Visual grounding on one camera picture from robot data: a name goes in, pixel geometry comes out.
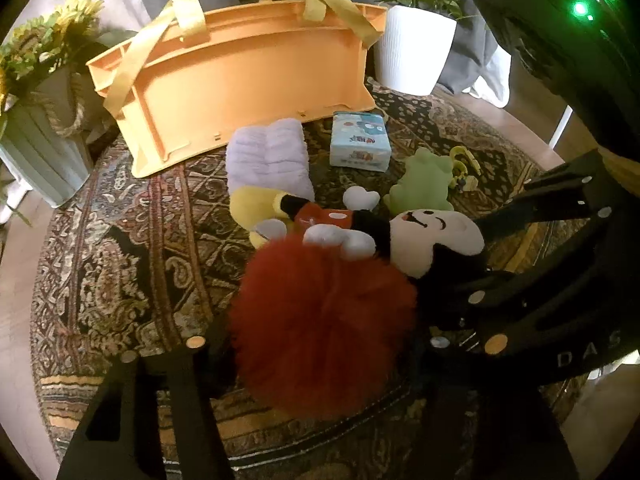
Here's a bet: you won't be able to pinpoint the green frog plush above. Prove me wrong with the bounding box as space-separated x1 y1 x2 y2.
382 147 456 213

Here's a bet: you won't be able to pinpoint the patterned oriental rug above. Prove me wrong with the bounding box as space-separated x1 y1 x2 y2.
30 77 596 471

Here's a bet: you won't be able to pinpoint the green plant in white pot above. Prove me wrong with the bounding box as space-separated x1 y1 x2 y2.
370 0 478 97

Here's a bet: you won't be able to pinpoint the mouse plush toy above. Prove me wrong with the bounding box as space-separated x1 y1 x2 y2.
229 186 488 281

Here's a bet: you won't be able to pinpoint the sunflower bouquet in grey pot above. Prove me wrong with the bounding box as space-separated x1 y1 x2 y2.
0 0 138 209

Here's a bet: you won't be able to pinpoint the red fluffy pom-pom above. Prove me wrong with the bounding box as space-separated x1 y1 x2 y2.
227 237 421 406

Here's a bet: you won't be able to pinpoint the small yellow-green toy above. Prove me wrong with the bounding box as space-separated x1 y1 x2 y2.
447 145 483 192

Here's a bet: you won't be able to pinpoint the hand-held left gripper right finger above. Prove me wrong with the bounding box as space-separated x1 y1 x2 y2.
415 330 581 480

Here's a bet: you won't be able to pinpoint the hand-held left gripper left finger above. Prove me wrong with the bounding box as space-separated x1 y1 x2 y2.
55 317 238 480

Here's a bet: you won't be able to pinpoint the lavender plush towel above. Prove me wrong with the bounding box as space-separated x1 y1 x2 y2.
226 118 316 201

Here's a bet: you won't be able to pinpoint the white curtain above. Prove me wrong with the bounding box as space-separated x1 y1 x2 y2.
470 50 513 108

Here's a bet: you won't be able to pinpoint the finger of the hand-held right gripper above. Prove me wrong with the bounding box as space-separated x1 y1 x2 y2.
425 210 621 331
477 152 613 241

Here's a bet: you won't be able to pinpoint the orange plastic crate yellow straps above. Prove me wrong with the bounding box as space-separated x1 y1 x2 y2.
86 0 388 178

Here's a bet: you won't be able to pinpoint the blue printed tissue pack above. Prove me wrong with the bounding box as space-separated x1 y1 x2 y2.
329 111 392 168

